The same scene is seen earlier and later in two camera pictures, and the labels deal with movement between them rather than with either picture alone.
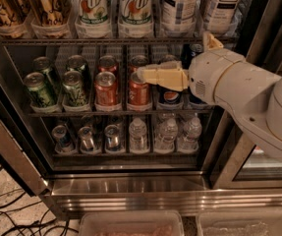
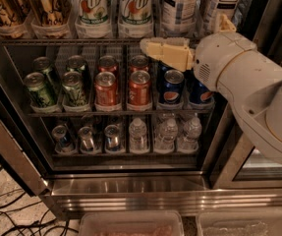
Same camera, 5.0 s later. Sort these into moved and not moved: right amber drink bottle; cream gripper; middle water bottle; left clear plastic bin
Moved: cream gripper
Not moved: middle water bottle; right amber drink bottle; left clear plastic bin
